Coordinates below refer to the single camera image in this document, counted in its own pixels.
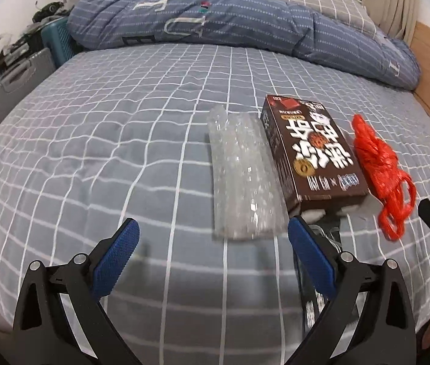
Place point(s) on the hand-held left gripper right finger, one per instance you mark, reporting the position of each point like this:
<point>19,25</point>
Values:
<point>309,253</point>

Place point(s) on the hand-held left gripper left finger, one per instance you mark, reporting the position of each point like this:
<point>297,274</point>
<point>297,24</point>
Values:
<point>116,254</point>

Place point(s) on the black foil packet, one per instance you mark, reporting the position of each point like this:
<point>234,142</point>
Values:
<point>332,232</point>

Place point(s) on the red plastic bag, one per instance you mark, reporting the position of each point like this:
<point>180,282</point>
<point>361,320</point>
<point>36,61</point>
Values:
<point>374,159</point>

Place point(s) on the brown snack box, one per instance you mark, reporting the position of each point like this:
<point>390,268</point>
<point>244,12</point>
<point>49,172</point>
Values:
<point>313,159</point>

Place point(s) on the clear bubble wrap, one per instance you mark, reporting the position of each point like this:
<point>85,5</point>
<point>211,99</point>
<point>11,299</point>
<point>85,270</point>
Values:
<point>237,167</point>

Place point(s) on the grey checked bed sheet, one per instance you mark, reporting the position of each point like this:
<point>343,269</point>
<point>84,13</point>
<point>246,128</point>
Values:
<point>123,140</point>

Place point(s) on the grey hard suitcase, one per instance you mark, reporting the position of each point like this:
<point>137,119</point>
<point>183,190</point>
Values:
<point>13,87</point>

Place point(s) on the beige curtain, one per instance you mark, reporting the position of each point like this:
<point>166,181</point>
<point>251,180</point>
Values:
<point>393,0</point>

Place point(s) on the teal hard suitcase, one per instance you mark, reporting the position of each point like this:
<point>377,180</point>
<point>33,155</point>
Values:
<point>59,42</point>

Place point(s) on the blue striped duvet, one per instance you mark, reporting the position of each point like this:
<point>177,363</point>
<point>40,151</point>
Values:
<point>199,19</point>

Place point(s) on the dark bag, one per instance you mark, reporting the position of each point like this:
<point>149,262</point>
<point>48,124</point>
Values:
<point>49,11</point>

